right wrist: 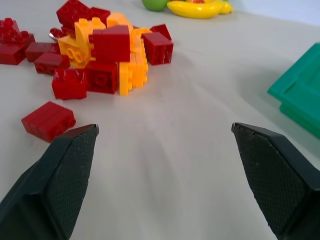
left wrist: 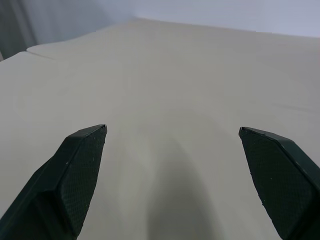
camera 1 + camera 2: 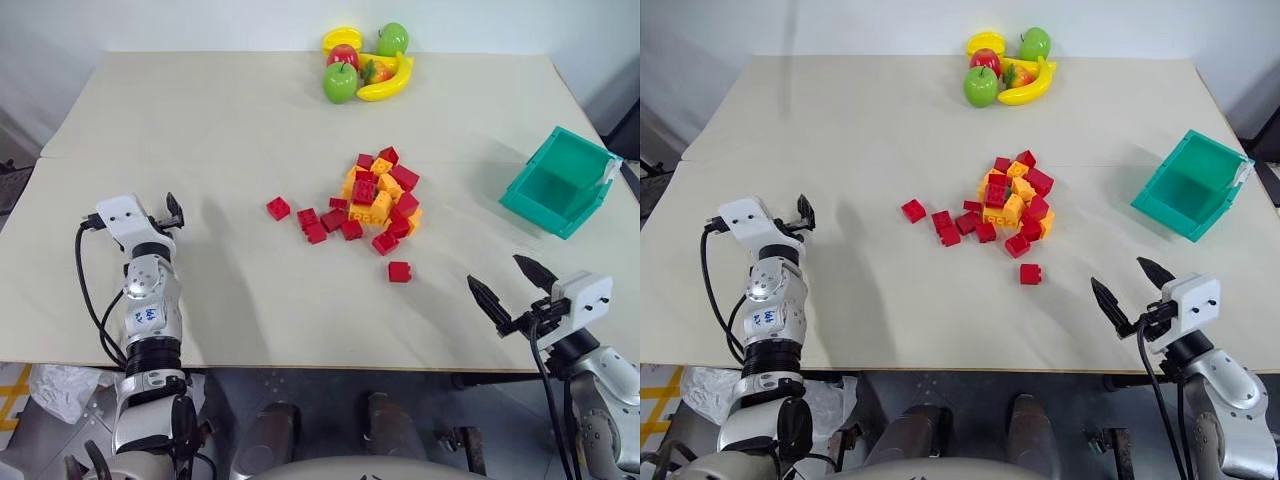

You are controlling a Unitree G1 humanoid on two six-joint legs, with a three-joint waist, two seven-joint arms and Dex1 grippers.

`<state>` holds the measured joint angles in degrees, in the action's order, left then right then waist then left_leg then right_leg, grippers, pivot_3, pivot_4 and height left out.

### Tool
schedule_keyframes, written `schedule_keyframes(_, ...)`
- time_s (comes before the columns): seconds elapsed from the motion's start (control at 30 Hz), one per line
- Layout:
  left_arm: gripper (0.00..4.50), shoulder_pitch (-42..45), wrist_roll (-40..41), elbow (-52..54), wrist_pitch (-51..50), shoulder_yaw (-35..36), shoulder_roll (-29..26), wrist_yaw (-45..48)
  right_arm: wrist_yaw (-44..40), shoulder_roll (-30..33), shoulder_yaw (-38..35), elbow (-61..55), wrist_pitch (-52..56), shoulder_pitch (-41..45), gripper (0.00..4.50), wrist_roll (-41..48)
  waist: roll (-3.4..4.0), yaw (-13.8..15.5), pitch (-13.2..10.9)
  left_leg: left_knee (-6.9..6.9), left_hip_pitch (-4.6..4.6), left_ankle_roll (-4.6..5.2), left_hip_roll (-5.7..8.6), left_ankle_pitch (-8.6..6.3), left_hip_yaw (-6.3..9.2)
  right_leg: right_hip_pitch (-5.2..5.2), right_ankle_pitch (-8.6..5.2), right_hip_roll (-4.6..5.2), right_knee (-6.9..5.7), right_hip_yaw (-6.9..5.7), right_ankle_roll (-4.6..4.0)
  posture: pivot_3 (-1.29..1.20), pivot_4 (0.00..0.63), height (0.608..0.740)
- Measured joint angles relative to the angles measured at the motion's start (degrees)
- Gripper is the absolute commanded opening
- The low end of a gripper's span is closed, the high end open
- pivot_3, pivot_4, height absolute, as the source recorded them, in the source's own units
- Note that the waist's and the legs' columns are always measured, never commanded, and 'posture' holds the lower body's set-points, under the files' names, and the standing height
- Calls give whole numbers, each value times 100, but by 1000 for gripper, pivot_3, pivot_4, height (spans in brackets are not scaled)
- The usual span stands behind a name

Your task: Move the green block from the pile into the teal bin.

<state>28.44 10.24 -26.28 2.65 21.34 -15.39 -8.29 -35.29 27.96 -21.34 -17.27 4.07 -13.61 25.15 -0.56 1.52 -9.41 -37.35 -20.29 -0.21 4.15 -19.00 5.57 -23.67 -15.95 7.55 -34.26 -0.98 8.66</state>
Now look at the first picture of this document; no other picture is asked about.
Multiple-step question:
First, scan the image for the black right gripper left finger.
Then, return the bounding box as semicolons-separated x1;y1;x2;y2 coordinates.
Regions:
0;123;100;240

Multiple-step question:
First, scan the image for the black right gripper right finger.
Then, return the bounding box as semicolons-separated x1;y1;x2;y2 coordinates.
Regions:
231;122;320;240

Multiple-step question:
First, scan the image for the green plastic tray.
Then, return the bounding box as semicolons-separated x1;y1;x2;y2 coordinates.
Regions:
266;42;320;140

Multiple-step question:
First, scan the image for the yellow toy banana bunch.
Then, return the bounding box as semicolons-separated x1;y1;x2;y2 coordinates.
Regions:
166;0;235;19

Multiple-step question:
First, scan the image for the green toy apple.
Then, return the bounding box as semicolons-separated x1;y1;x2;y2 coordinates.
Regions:
141;0;170;12

